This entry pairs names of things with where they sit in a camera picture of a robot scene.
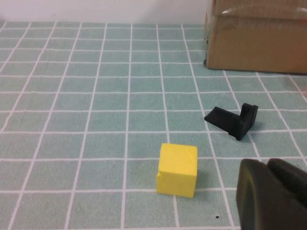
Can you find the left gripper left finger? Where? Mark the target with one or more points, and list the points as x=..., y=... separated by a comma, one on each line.
x=259, y=203

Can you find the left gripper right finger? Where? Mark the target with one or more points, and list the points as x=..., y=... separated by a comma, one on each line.
x=292, y=179

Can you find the yellow cube block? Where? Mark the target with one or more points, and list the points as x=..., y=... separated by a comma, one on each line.
x=176, y=172

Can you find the brown cardboard box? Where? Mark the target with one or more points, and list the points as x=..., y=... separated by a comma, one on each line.
x=256, y=48

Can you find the green white-grid tablecloth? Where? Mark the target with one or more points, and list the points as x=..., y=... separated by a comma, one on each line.
x=72, y=119

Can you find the black plastic bracket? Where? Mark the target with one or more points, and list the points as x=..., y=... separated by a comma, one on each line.
x=230, y=121

